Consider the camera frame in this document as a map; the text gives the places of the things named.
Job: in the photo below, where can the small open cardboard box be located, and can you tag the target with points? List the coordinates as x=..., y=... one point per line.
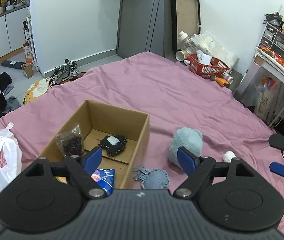
x=27, y=69

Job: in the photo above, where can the red plastic basket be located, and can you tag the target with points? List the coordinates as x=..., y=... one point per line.
x=216, y=67

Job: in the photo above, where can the yellow white bag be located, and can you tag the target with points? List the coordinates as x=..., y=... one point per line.
x=36, y=90

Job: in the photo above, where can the white plastic bag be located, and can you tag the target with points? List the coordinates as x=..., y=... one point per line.
x=209, y=45

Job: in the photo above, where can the small drawer organizer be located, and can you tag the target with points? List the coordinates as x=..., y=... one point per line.
x=273, y=39

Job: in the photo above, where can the brown cardboard box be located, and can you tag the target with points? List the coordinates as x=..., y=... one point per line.
x=97, y=120

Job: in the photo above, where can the pair of sneakers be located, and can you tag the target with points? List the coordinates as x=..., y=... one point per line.
x=67, y=71

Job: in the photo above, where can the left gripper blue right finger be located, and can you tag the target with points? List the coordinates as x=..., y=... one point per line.
x=198, y=171

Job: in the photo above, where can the plush hamburger toy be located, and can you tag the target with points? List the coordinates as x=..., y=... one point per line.
x=61, y=179

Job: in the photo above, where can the fluffy blue plush toy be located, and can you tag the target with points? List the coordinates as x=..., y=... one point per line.
x=189, y=138

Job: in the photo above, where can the blue tissue pack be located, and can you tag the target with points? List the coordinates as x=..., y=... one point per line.
x=105, y=178

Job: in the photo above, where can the black fabric pouch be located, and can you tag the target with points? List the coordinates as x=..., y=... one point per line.
x=113, y=144

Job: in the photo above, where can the grey desk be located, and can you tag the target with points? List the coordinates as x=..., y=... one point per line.
x=266, y=78

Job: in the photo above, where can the large clear plastic jar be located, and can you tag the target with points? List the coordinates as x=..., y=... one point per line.
x=190, y=43

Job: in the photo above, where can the blue denim fabric piece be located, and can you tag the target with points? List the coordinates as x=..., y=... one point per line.
x=154, y=179

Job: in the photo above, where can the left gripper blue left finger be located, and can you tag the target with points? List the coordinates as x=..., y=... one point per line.
x=80, y=170

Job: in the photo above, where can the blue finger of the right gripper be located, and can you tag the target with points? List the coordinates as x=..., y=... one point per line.
x=277, y=168

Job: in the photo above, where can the orange bottle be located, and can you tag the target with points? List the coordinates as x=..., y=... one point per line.
x=222, y=82

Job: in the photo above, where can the grey door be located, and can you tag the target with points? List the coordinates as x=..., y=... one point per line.
x=143, y=26

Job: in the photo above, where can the pink bed sheet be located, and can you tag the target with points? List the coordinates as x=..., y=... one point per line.
x=171, y=95

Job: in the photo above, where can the framed cork board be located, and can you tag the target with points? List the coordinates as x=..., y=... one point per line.
x=185, y=16

